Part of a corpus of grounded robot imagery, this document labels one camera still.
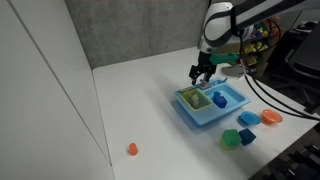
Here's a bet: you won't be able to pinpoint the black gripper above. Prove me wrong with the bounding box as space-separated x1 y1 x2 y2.
189 51 216 86

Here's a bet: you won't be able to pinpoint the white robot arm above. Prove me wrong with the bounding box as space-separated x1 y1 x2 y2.
189 0 320 85

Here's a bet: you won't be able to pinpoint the yellow-green drying rack basket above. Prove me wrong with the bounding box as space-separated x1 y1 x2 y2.
178 87 212 112

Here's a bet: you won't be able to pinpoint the small blue cup in sink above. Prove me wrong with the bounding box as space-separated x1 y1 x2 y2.
213 91 221 98

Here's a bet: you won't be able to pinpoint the light blue toy sink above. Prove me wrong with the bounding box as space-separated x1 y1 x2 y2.
174 78 250 127

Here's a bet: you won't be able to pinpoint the dark blue cube in sink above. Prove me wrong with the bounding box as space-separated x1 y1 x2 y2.
213 96 227 108

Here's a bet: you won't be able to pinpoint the grey toy faucet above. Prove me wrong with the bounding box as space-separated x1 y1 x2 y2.
199 80 212 90

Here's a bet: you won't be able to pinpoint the grey metal mounting plate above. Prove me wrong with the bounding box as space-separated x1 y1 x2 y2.
221 65 244 79

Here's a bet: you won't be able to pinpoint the wooden toy shelf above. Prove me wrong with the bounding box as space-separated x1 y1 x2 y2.
234 17 283 76

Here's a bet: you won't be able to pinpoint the blue plastic plate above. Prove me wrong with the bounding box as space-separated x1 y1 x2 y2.
238 111 261 125

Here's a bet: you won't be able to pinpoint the green translucent cube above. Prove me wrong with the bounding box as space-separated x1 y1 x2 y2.
220 129 242 150

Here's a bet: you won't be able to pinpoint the orange plastic plate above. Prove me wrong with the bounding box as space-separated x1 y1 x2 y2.
261 109 283 125

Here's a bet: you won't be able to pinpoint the small orange cup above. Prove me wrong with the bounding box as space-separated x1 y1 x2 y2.
128 143 138 156

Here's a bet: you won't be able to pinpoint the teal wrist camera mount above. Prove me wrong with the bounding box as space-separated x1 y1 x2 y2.
209 52 239 65

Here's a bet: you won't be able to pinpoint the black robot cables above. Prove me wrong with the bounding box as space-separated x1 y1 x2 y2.
238 29 320 122

